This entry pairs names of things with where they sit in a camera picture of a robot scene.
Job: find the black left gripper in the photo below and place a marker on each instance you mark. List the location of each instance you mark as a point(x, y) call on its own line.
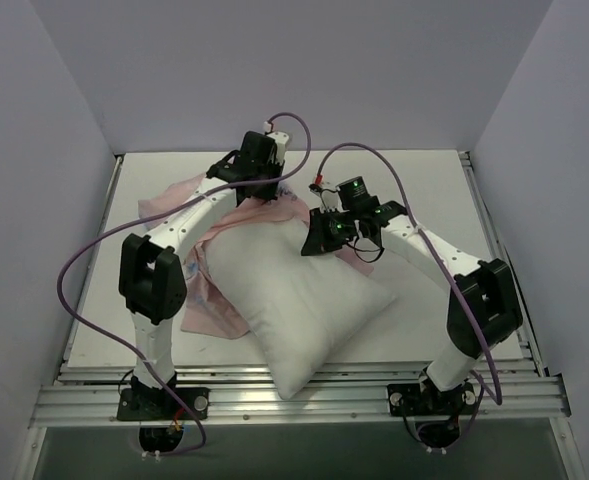
point(253, 185)

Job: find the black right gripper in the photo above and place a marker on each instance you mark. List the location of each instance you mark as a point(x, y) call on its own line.
point(321, 231)

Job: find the white pillow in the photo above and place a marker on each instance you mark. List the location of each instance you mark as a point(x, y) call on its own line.
point(301, 309)

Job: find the pink and blue printed pillowcase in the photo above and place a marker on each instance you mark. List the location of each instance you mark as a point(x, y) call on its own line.
point(208, 312)

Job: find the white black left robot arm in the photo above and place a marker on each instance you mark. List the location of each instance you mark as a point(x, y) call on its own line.
point(151, 277)

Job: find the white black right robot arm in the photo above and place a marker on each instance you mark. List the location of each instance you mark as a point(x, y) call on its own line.
point(483, 307)

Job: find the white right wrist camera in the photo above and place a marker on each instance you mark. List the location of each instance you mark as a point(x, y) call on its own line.
point(327, 195)

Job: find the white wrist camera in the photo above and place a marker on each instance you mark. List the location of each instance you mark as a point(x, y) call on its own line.
point(282, 140)
point(327, 195)

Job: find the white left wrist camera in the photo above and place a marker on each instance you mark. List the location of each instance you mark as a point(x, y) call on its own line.
point(282, 140)

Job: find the aluminium right side rail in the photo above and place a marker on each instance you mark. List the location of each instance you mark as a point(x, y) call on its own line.
point(496, 247)

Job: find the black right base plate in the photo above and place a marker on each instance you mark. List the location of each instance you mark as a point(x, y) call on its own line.
point(424, 399)

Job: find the aluminium front rail frame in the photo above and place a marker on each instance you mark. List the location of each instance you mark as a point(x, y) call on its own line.
point(338, 394)

